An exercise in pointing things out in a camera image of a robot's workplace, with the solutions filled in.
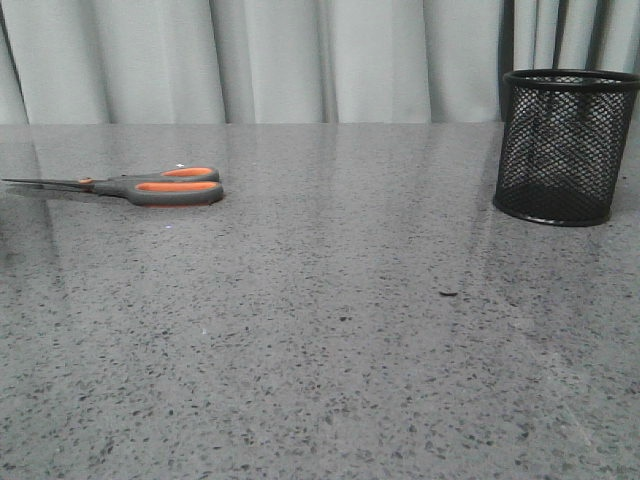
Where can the grey and orange scissors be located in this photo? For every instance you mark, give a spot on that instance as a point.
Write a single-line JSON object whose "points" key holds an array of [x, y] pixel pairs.
{"points": [[173, 188]]}

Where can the black mesh pen bucket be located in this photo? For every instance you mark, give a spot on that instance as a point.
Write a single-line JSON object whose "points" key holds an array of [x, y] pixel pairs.
{"points": [[563, 143]]}

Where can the grey curtain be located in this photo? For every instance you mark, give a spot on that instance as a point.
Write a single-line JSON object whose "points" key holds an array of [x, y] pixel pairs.
{"points": [[183, 62]]}

